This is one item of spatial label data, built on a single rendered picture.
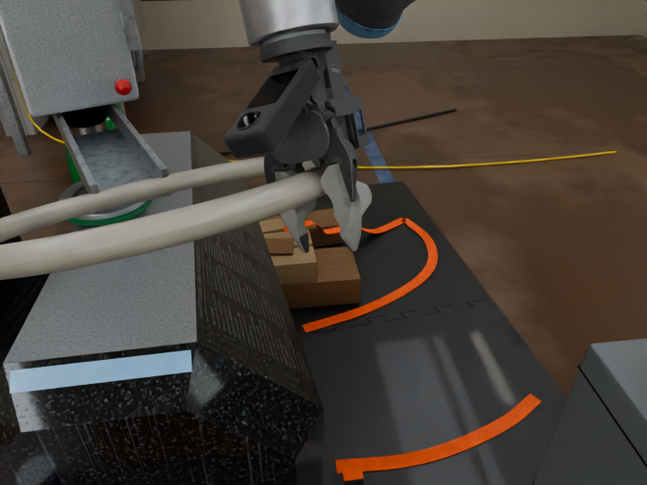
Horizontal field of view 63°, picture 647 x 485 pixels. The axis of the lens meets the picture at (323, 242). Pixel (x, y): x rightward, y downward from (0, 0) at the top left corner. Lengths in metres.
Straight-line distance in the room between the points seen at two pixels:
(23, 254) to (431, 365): 1.72
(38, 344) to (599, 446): 0.99
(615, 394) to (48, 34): 1.17
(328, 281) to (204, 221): 1.73
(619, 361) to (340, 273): 1.40
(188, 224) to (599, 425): 0.80
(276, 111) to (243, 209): 0.09
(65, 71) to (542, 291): 2.05
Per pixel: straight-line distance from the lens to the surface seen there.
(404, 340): 2.13
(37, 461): 1.14
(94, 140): 1.20
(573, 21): 7.22
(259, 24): 0.52
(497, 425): 1.93
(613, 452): 1.03
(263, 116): 0.46
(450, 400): 1.96
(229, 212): 0.46
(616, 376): 0.98
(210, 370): 1.02
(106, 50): 1.20
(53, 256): 0.47
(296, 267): 2.11
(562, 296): 2.55
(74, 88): 1.21
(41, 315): 1.16
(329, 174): 0.52
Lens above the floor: 1.50
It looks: 34 degrees down
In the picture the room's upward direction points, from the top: straight up
